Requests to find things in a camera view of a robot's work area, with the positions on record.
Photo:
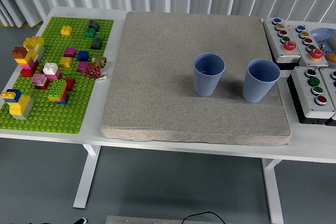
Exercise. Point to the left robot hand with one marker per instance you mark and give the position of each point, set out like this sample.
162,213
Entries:
82,220

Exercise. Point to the blue ribbed cup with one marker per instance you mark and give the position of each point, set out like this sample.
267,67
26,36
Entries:
207,85
254,90

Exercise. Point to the white table leg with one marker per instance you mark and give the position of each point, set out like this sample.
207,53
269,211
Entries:
273,195
86,176

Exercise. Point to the green studded baseplate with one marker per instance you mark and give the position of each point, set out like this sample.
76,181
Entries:
52,119

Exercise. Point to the yellow blue grey brick stack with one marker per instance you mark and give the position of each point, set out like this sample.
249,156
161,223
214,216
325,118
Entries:
21,103

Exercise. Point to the green orange blue brick stack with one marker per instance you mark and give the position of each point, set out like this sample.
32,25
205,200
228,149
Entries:
57,89

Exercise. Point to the red building brick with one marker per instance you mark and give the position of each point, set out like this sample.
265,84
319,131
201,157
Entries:
70,83

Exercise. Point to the white valve tag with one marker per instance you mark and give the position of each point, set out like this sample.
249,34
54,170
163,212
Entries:
103,77

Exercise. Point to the pink dark red brick stack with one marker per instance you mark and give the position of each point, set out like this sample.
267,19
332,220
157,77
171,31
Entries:
39,79

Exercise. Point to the brass valve red handwheel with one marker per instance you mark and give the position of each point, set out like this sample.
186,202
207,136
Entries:
92,71

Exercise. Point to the magenta building brick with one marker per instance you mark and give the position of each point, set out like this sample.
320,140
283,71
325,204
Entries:
70,52
83,67

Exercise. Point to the white pink brick stack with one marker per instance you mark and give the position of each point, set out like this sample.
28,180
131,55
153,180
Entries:
50,68

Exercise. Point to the yellow building brick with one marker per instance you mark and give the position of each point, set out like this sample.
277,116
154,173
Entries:
66,31
65,62

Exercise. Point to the grey-brown padded mat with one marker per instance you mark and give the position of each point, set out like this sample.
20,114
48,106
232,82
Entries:
157,77

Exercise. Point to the blue building brick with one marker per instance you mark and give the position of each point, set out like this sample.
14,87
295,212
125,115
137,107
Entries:
82,56

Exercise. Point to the grey sloped brick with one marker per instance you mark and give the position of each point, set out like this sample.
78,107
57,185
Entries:
96,44

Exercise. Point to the brown yellow red brick tower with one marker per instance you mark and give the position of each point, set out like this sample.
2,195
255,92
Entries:
19,52

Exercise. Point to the yellow white brick tower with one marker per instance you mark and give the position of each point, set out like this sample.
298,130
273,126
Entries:
32,42

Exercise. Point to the green building brick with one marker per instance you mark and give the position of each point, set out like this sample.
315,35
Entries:
90,33

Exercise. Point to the dark grey rounded brick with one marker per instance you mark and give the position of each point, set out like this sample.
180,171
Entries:
94,25

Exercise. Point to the grey four-button box black base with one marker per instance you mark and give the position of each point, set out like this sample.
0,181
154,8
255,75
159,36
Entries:
304,95

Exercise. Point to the grey five-button control box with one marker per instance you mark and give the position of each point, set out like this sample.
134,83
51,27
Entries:
299,48
273,35

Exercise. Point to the grey button box black knobs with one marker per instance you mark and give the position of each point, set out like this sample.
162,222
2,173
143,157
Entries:
328,77

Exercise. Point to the orange round object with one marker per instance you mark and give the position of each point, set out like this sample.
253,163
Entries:
332,57

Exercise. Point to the small metal hardware pieces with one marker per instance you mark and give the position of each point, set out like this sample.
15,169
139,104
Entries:
323,43

